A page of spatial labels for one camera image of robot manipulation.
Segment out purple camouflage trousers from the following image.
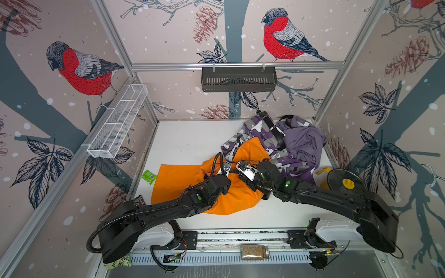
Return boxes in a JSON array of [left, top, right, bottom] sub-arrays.
[[221, 116, 317, 185]]

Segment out plain purple garment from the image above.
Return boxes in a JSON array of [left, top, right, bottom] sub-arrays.
[[277, 115, 327, 175]]

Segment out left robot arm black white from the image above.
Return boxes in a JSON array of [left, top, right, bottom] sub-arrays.
[[86, 152, 231, 264]]

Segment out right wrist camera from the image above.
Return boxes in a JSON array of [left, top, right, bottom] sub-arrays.
[[236, 161, 258, 181]]

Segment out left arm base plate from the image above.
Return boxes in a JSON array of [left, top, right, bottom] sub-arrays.
[[161, 231, 198, 251]]

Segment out orange trousers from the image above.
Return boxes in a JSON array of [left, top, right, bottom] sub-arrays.
[[150, 136, 272, 216]]

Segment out yellow object beside spool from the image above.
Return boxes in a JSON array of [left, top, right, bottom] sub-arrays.
[[314, 167, 332, 190]]

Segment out small green packet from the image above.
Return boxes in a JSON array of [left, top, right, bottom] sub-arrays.
[[140, 170, 157, 184]]

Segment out jar of grains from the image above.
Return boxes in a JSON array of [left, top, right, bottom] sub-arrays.
[[240, 244, 270, 261]]

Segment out dark candy packet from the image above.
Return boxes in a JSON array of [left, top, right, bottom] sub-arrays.
[[133, 195, 146, 206]]

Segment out white wire mesh basket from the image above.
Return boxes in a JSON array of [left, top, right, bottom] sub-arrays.
[[87, 84, 148, 159]]

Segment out horizontal aluminium frame bar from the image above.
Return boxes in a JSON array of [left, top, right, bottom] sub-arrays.
[[130, 61, 346, 73]]

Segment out black spool yellow hub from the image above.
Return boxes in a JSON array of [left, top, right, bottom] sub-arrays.
[[327, 169, 367, 197]]

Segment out green snack bag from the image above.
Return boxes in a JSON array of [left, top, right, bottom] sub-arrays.
[[105, 254, 132, 270]]

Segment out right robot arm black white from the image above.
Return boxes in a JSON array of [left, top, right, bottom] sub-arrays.
[[247, 159, 399, 253]]

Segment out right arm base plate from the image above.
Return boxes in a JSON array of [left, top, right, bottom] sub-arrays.
[[286, 229, 337, 249]]

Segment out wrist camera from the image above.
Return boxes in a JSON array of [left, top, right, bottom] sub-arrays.
[[221, 162, 232, 176], [236, 161, 258, 181]]

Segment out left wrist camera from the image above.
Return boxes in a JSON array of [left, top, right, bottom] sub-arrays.
[[221, 162, 232, 176]]

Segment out black perforated metal shelf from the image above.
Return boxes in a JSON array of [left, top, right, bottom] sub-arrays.
[[201, 67, 278, 93]]

